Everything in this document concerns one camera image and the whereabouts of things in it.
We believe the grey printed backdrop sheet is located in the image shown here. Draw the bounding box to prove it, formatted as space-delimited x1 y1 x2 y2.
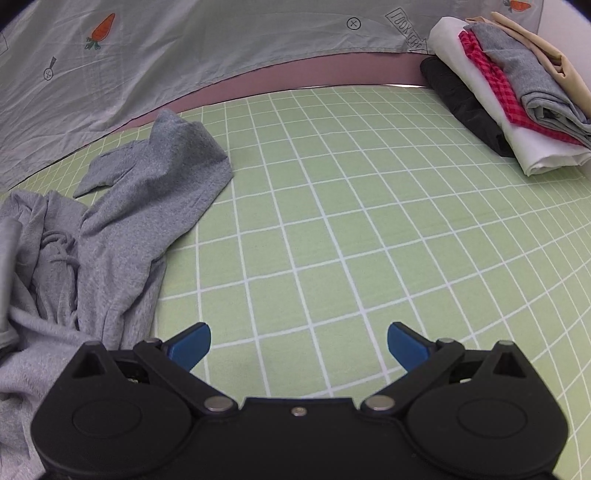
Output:
1 0 543 190

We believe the green grid cutting mat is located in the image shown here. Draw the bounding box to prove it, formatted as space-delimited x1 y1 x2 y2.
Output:
4 85 591 480

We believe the folded grey garment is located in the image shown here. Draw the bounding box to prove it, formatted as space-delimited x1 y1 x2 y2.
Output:
464 23 590 147

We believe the folded beige garment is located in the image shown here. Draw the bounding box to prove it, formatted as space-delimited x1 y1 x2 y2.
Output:
466 12 591 117

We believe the grey zip hoodie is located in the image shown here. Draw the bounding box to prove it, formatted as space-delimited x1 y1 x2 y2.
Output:
1 110 232 479

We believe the folded white garment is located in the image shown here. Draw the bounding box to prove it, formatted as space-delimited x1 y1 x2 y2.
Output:
428 17 590 177

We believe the folded red plaid garment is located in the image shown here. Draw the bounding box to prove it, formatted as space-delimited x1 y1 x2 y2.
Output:
459 30 582 146

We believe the folded black garment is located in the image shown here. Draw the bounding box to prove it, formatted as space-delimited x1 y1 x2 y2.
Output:
420 56 515 158

